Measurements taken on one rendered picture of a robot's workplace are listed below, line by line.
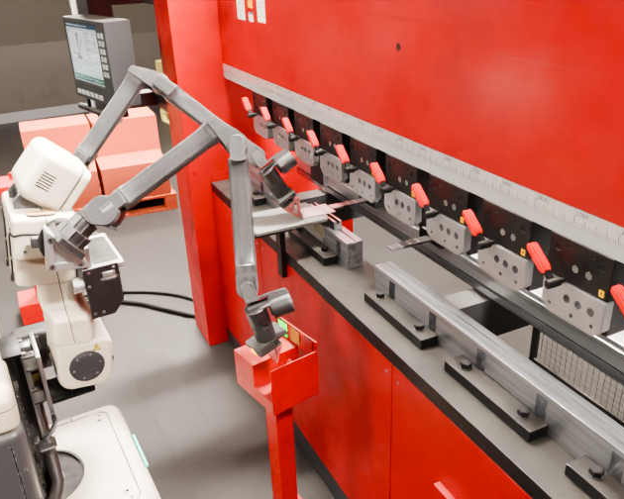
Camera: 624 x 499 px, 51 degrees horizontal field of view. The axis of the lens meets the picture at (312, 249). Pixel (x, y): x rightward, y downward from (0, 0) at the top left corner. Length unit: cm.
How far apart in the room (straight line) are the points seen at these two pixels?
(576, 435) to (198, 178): 208
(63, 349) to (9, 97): 703
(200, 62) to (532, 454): 210
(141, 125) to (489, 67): 426
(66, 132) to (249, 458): 334
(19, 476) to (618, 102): 174
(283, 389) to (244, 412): 112
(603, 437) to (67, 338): 144
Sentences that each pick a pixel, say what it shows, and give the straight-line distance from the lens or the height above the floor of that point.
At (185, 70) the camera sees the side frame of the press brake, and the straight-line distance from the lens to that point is 291.
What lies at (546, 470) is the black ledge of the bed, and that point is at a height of 87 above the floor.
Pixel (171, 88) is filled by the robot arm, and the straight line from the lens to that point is 214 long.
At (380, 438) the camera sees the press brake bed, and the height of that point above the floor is 54.
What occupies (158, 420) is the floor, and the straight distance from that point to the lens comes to 300.
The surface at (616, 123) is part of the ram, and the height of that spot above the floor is 157.
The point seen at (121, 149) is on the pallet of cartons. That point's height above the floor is 43.
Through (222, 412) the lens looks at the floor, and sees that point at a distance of 297.
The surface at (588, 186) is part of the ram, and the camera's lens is 124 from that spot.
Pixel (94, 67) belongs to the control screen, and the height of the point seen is 140.
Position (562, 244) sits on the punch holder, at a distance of 131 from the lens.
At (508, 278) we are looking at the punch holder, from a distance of 144.
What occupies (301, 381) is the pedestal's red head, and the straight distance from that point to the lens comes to 188.
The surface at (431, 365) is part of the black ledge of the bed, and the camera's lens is 170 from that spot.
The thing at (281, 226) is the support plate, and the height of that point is 100.
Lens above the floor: 185
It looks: 25 degrees down
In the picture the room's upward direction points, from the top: 2 degrees counter-clockwise
